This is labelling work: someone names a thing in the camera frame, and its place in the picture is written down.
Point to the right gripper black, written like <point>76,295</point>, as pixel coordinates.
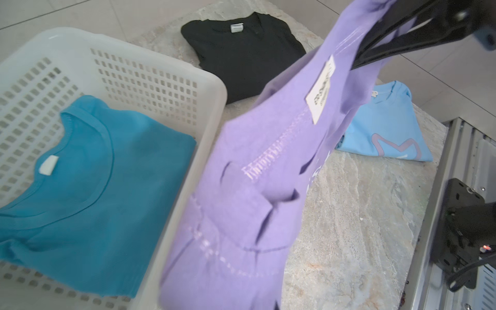
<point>415,25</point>

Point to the light blue t-shirt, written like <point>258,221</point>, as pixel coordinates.
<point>387,126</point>

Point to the black t-shirt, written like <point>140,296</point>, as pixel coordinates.
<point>245,53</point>

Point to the purple Persist t-shirt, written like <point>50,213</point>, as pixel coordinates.
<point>234,237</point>

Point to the teal t-shirt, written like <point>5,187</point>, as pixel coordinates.
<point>99,200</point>

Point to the white perforated plastic basket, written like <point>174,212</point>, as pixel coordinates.
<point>48,74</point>

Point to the aluminium mounting rail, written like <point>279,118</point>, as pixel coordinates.
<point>469,156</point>

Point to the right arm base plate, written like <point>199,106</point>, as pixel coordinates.
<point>465,236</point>

